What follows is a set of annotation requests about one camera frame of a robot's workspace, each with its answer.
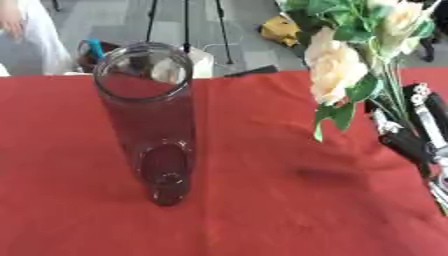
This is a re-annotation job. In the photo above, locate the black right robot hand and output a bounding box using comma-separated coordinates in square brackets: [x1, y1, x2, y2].
[364, 82, 448, 166]

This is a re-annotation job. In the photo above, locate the yellow bag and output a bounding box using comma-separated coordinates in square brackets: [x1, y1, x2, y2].
[257, 14, 303, 48]

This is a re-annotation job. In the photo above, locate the black tripod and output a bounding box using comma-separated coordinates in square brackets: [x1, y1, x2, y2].
[143, 0, 237, 66]

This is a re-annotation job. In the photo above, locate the clear glass vase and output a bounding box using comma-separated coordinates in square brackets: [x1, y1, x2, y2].
[91, 41, 198, 207]

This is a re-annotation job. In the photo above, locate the person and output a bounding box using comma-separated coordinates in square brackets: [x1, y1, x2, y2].
[0, 0, 77, 77]

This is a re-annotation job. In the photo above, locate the cream artificial rose bouquet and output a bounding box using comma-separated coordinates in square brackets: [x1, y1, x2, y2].
[278, 0, 443, 143]

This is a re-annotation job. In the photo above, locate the black flat object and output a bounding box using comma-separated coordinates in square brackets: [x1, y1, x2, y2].
[222, 64, 282, 78]

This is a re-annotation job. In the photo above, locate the white bag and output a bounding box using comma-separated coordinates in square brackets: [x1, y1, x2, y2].
[152, 46, 216, 79]

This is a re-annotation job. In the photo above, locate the dark bag with blue strap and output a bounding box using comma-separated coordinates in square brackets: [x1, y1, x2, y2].
[75, 39, 123, 73]

